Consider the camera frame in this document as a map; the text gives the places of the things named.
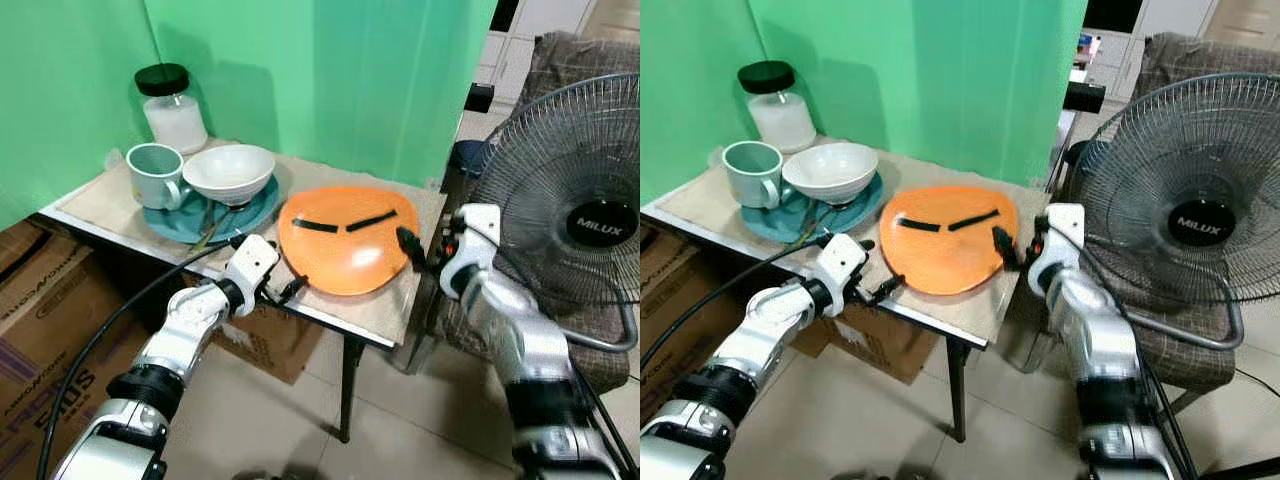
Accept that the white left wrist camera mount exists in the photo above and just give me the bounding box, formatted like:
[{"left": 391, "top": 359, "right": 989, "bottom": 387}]
[
  {"left": 811, "top": 233, "right": 870, "bottom": 295},
  {"left": 221, "top": 235, "right": 282, "bottom": 298}
]

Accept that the small brown cardboard box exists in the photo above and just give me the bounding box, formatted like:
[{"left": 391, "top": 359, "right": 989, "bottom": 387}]
[
  {"left": 205, "top": 298, "right": 327, "bottom": 387},
  {"left": 828, "top": 298, "right": 947, "bottom": 387}
]

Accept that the black Milux fan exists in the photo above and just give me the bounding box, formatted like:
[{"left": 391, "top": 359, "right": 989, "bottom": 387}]
[
  {"left": 1070, "top": 72, "right": 1280, "bottom": 351},
  {"left": 468, "top": 73, "right": 641, "bottom": 353}
]

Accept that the large printed cardboard box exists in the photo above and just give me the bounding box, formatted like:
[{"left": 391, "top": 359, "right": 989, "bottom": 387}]
[
  {"left": 640, "top": 222, "right": 763, "bottom": 426},
  {"left": 0, "top": 220, "right": 153, "bottom": 480}
]

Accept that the pale green mug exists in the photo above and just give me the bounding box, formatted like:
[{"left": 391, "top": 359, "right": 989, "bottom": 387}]
[
  {"left": 126, "top": 143, "right": 188, "bottom": 211},
  {"left": 722, "top": 140, "right": 786, "bottom": 210}
]

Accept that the yellow-green cutlery piece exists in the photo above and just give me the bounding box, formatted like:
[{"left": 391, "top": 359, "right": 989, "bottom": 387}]
[
  {"left": 797, "top": 203, "right": 827, "bottom": 247},
  {"left": 193, "top": 203, "right": 223, "bottom": 250}
]

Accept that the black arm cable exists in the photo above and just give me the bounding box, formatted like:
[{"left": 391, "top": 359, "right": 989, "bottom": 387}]
[
  {"left": 640, "top": 236, "right": 836, "bottom": 369},
  {"left": 1075, "top": 255, "right": 1199, "bottom": 480},
  {"left": 478, "top": 262, "right": 641, "bottom": 477},
  {"left": 36, "top": 236, "right": 247, "bottom": 480}
]

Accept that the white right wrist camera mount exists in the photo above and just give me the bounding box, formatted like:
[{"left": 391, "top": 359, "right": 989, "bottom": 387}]
[
  {"left": 1029, "top": 203, "right": 1087, "bottom": 296},
  {"left": 440, "top": 204, "right": 502, "bottom": 297}
]

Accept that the orange plate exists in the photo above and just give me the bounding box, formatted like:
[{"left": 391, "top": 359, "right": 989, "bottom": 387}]
[
  {"left": 879, "top": 185, "right": 1020, "bottom": 297},
  {"left": 277, "top": 186, "right": 421, "bottom": 297}
]

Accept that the white ribbed bowl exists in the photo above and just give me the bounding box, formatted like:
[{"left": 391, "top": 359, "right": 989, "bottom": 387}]
[
  {"left": 781, "top": 142, "right": 880, "bottom": 206},
  {"left": 182, "top": 144, "right": 277, "bottom": 207}
]

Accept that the dark blue bin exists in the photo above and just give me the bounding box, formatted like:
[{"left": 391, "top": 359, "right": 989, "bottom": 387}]
[
  {"left": 448, "top": 140, "right": 493, "bottom": 181},
  {"left": 1064, "top": 140, "right": 1109, "bottom": 181}
]

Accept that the green backdrop cloth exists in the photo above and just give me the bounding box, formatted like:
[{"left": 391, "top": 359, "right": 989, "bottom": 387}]
[
  {"left": 0, "top": 0, "right": 499, "bottom": 233},
  {"left": 640, "top": 0, "right": 1090, "bottom": 207}
]

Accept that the teal plate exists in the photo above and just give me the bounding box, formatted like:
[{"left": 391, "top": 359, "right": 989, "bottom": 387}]
[
  {"left": 740, "top": 172, "right": 885, "bottom": 244},
  {"left": 142, "top": 172, "right": 283, "bottom": 247}
]

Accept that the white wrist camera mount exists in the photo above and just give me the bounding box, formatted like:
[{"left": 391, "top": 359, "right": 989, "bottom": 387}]
[
  {"left": 811, "top": 233, "right": 870, "bottom": 295},
  {"left": 440, "top": 204, "right": 502, "bottom": 297},
  {"left": 1029, "top": 203, "right": 1087, "bottom": 296},
  {"left": 221, "top": 235, "right": 282, "bottom": 298}
]

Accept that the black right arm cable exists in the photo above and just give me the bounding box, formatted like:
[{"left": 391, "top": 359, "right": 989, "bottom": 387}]
[
  {"left": 478, "top": 262, "right": 641, "bottom": 477},
  {"left": 1075, "top": 255, "right": 1199, "bottom": 480}
]

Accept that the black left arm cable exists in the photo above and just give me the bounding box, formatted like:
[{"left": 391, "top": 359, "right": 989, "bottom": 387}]
[
  {"left": 640, "top": 236, "right": 836, "bottom": 369},
  {"left": 36, "top": 236, "right": 247, "bottom": 480}
]

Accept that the brown plaid covered chair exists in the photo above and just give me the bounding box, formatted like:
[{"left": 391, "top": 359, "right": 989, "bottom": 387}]
[
  {"left": 1003, "top": 32, "right": 1280, "bottom": 399},
  {"left": 428, "top": 30, "right": 641, "bottom": 397}
]

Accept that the small tile-top table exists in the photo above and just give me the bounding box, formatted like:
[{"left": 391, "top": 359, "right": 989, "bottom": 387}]
[
  {"left": 38, "top": 138, "right": 449, "bottom": 444},
  {"left": 640, "top": 138, "right": 1046, "bottom": 444}
]

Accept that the glass jar black lid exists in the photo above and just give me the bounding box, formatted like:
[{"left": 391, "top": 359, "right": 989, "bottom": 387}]
[
  {"left": 134, "top": 63, "right": 210, "bottom": 156},
  {"left": 737, "top": 60, "right": 818, "bottom": 155}
]

